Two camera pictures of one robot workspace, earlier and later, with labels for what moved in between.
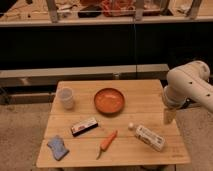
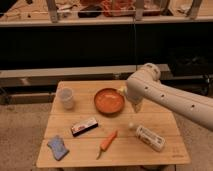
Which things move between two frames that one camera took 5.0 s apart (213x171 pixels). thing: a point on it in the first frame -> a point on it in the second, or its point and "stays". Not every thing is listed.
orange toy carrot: [106, 144] stays
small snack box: [83, 127] stays
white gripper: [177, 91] -> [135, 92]
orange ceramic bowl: [109, 100] stays
